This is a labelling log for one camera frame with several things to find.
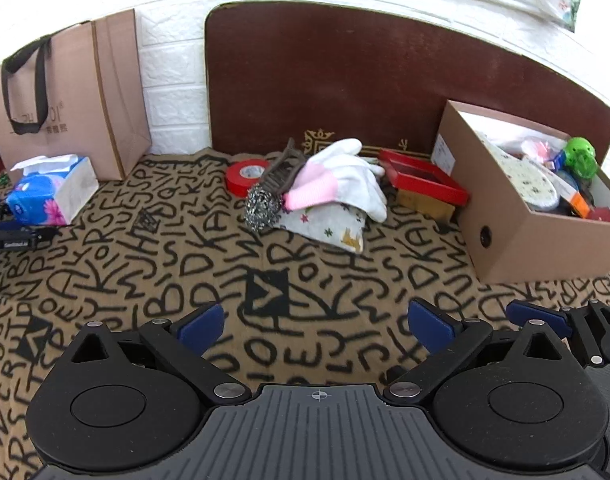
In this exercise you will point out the round white printed pad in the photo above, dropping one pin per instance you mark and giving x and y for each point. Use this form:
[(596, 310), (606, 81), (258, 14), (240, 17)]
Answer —
[(527, 177)]

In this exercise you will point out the white and pink glove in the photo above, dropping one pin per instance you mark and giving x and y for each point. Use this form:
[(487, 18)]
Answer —
[(345, 175)]

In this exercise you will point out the red square box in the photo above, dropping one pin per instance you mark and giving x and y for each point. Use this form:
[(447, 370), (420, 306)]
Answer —
[(420, 177)]

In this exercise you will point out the red tape roll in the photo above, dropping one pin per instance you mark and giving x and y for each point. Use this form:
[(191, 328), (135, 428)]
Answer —
[(241, 176)]

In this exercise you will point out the blue tissue pack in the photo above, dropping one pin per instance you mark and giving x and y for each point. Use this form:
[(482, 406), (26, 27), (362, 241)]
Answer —
[(50, 192)]

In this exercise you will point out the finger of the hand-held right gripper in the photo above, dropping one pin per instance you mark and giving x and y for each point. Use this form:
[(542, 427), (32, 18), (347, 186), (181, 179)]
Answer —
[(394, 375), (537, 316)]

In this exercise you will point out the green toy ball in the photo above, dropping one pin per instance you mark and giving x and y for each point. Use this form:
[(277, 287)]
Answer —
[(581, 159)]

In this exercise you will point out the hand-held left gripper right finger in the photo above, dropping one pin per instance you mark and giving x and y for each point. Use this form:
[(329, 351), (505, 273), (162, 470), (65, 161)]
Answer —
[(432, 325)]

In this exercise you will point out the small brown box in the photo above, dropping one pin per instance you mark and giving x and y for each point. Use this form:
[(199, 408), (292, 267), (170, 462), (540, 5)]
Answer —
[(427, 205)]

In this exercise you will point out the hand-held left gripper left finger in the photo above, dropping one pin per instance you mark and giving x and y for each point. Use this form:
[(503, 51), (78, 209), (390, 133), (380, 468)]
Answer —
[(202, 327)]

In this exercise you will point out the pink-brown paper bag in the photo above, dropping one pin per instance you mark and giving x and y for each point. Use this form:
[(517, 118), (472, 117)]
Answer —
[(70, 105)]

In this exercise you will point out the pink small item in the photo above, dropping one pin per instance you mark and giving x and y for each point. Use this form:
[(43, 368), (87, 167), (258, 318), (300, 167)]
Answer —
[(535, 150)]

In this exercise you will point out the brown cardboard box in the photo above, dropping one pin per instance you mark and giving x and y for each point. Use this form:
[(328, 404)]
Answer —
[(505, 240)]

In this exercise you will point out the dark brown board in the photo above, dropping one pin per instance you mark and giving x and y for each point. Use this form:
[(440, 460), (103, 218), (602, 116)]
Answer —
[(335, 80)]

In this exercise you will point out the orange small item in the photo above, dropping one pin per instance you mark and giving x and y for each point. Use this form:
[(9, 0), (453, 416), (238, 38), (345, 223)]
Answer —
[(581, 205)]

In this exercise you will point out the steel wool scrubber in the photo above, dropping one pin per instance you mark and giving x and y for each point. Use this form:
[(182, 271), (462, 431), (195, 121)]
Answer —
[(262, 210)]

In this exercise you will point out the white printed cloth pouch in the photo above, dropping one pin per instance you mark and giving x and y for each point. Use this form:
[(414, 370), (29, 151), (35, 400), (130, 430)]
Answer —
[(330, 225)]

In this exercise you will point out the black device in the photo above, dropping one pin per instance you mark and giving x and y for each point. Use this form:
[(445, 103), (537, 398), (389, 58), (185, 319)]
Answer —
[(15, 240)]

